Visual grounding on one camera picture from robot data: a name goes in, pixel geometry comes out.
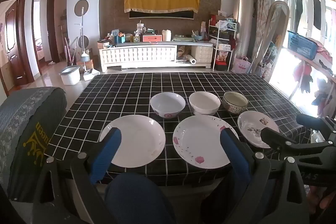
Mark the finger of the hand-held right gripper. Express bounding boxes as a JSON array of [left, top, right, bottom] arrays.
[[296, 114, 336, 132], [261, 127, 336, 167]]

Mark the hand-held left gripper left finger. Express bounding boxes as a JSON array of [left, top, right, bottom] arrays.
[[33, 127, 124, 224]]

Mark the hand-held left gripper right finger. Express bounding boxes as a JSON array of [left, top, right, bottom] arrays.
[[220, 127, 310, 224]]

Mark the cartoon print white plate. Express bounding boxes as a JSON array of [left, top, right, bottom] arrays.
[[237, 110, 280, 149]]

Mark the plain white plate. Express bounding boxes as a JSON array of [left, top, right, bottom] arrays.
[[99, 114, 166, 168]]

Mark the pink floral white plate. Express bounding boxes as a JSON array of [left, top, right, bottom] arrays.
[[173, 115, 240, 169]]

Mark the plain white bowl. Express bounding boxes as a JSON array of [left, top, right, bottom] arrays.
[[189, 91, 221, 116]]

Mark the purple print white bowl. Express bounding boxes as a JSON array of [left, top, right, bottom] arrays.
[[150, 92, 186, 119]]

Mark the person's right hand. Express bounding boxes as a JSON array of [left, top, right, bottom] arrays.
[[306, 185, 336, 216]]

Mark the floral patterned bowl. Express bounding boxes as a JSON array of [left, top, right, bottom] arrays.
[[222, 91, 248, 115]]

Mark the red clothing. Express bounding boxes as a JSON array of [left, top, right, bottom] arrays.
[[293, 61, 313, 93]]

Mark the person's left leg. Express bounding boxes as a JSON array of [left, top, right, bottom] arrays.
[[105, 173, 175, 224]]

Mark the black checked tablecloth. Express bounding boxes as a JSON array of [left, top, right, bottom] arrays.
[[49, 72, 311, 186]]

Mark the blue plastic basket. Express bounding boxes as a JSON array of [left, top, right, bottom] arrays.
[[287, 30, 318, 60]]

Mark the white dustpan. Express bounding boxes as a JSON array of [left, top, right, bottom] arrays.
[[83, 68, 100, 81]]

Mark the pink bag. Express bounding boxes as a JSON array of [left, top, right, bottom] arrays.
[[231, 56, 252, 73]]

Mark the white mop bucket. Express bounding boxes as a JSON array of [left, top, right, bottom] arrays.
[[59, 65, 81, 85]]

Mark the chair with grey cover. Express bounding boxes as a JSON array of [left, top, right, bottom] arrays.
[[0, 86, 68, 201]]

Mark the white television cabinet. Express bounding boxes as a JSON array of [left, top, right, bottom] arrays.
[[99, 40, 214, 73]]

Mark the folded ironing board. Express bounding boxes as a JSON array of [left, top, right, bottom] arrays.
[[251, 1, 290, 77]]

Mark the black hanging garment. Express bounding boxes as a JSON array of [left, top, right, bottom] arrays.
[[295, 0, 304, 33]]

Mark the red box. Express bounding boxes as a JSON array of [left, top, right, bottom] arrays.
[[142, 34, 162, 42]]

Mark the white mop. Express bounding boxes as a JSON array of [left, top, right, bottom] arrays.
[[74, 7, 90, 63]]

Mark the standing silver air conditioner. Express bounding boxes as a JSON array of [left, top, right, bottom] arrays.
[[233, 0, 255, 58]]

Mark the brown wooden door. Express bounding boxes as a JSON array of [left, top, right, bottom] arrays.
[[0, 0, 27, 88]]

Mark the white wire shelf rack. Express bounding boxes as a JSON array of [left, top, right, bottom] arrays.
[[209, 18, 238, 72]]

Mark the round brown wall decoration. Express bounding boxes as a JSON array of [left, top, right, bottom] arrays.
[[74, 0, 89, 17]]

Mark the wall television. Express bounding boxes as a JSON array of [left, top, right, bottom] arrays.
[[129, 9, 195, 20]]

